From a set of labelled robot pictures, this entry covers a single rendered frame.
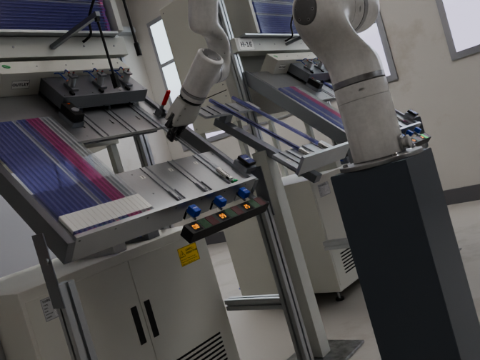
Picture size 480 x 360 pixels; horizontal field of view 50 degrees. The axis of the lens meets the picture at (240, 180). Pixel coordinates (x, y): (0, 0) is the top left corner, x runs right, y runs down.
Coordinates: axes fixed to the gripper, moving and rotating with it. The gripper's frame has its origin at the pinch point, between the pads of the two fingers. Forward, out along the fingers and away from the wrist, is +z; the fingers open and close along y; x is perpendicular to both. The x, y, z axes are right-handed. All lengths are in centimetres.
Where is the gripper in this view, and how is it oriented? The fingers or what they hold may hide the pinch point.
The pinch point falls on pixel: (173, 134)
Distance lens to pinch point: 173.2
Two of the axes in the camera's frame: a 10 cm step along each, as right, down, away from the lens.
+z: -4.3, 7.1, 5.6
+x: 6.5, 6.7, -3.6
